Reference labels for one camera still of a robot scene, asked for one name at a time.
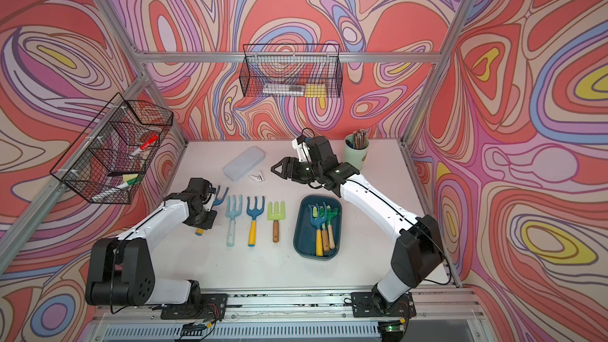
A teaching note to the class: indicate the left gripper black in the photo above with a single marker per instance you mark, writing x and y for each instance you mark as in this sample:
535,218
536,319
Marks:
210,221

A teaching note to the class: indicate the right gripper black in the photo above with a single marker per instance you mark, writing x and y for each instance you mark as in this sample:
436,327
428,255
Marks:
290,169

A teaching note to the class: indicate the light blue rake white handle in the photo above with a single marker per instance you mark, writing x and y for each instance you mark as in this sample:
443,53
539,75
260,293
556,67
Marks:
233,210

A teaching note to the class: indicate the green rake wooden handle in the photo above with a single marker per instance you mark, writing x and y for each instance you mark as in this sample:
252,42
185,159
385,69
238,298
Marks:
276,212

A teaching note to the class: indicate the dark blue rake yellow handle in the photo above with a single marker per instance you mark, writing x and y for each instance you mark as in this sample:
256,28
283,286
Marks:
254,211

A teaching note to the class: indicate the green trowel wooden handle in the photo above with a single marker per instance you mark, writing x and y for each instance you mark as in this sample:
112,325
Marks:
331,213

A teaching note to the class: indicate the teal storage box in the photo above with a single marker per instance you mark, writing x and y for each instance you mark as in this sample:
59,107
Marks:
305,233

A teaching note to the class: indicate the blue tool yellow handle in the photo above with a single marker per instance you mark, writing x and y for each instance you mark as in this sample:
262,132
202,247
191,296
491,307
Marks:
318,221

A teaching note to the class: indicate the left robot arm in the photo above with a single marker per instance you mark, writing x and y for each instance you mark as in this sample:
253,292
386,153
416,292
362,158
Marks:
121,272

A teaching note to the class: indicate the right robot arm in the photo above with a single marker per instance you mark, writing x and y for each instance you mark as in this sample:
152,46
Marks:
418,248

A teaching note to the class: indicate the translucent plastic case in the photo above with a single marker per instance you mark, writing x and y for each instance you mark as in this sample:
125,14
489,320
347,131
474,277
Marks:
244,163

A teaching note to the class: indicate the green pencil cup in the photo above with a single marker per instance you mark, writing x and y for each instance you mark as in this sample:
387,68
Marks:
356,158

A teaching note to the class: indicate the green white marker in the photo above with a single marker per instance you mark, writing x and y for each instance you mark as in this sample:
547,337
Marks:
116,192

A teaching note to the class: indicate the red marker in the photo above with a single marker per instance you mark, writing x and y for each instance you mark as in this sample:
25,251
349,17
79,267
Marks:
148,144

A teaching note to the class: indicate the pencils in cup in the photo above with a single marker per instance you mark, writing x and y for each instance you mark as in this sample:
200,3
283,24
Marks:
358,140

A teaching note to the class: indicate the yellow eraser in basket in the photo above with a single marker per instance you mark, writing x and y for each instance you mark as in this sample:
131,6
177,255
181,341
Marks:
315,90

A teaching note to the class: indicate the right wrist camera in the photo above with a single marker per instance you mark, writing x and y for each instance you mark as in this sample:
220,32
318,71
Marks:
301,148

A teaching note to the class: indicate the left wire basket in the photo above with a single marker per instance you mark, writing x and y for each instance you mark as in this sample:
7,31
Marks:
101,154

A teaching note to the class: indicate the wire basket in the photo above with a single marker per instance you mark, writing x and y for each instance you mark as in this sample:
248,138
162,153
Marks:
282,70
101,154

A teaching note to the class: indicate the back wire basket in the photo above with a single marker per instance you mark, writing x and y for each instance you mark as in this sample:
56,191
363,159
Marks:
282,70

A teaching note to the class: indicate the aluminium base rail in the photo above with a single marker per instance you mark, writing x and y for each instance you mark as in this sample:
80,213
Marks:
429,314

